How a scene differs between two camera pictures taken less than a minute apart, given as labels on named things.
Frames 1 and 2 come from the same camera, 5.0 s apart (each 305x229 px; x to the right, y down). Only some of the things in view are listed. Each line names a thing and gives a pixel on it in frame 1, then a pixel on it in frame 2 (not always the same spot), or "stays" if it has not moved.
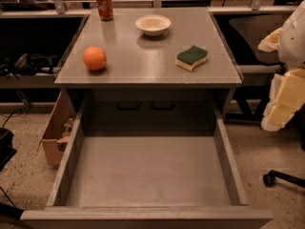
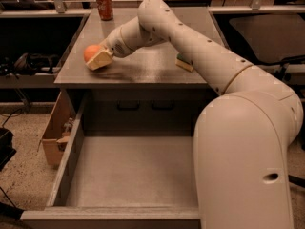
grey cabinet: x=151 y=70 stays
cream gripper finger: x=287 y=96 → x=103 y=58
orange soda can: x=105 y=4 stays
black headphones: x=30 y=65 stays
